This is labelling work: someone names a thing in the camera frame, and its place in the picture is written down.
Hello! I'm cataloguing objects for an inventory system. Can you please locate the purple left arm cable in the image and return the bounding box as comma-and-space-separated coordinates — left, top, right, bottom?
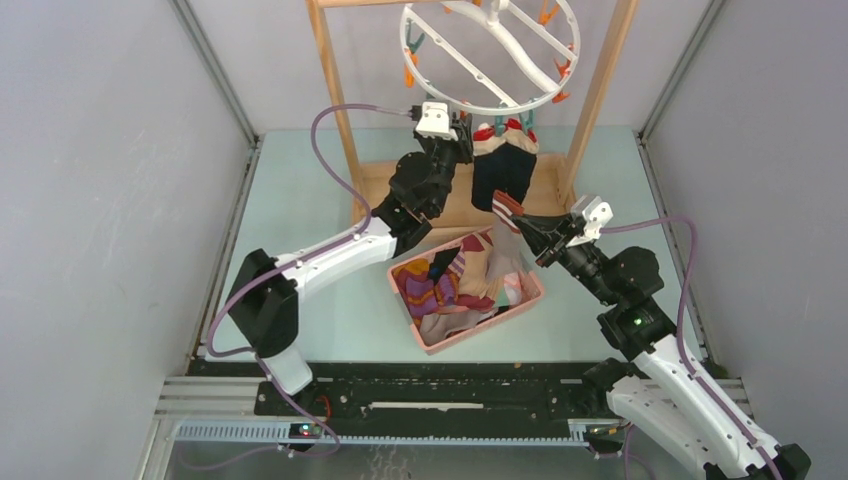
205, 103, 419, 462

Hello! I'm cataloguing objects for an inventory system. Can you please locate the white round clip hanger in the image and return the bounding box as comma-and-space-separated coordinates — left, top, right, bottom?
399, 1, 582, 116

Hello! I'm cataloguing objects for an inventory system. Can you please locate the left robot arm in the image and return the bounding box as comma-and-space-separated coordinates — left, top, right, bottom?
223, 128, 473, 417

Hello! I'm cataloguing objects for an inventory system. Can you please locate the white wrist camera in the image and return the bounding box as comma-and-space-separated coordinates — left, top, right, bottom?
567, 194, 614, 247
414, 100, 459, 141

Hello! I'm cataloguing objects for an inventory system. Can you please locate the purple striped sock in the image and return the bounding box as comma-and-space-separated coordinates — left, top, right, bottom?
391, 258, 459, 326

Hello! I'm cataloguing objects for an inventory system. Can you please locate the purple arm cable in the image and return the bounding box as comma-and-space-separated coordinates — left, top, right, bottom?
205, 103, 419, 462
599, 215, 786, 480

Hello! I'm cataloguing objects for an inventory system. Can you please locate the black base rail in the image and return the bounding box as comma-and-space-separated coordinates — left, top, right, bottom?
254, 362, 617, 440

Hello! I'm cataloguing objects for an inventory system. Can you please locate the wooden hanger stand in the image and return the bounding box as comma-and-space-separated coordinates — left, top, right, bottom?
307, 1, 639, 240

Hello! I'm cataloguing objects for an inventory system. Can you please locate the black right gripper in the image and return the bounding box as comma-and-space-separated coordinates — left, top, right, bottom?
512, 212, 620, 308

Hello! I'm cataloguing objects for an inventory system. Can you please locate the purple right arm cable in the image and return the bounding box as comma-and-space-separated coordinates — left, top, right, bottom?
599, 215, 786, 480

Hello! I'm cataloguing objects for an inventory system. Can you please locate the navy santa sock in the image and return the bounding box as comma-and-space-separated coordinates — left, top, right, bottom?
498, 129, 540, 203
471, 123, 509, 212

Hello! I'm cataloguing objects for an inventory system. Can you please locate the teal clothespin holding sock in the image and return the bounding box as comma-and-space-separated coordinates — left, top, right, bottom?
518, 109, 535, 135

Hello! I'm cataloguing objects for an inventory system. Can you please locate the orange clothespin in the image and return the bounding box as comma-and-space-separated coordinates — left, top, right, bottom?
404, 49, 418, 89

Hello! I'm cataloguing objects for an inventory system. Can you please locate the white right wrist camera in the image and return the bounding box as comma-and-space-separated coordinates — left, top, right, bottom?
567, 194, 614, 247

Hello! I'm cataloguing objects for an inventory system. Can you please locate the orange cuffed grey sock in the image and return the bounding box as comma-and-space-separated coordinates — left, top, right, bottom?
486, 190, 526, 281

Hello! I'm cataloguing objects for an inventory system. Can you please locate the pink plastic basket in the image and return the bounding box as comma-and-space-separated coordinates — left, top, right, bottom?
387, 227, 544, 355

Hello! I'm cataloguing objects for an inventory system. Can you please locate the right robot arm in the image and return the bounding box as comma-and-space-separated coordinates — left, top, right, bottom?
509, 213, 812, 479

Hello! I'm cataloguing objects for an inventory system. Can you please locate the pink mint sock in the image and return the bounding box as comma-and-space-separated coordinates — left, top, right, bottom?
494, 272, 524, 315

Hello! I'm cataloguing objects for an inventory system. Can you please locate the beige red striped sock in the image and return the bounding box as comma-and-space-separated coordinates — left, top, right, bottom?
450, 230, 504, 312

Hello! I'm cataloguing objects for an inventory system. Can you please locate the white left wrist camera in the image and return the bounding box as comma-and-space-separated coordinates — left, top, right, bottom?
414, 100, 459, 141

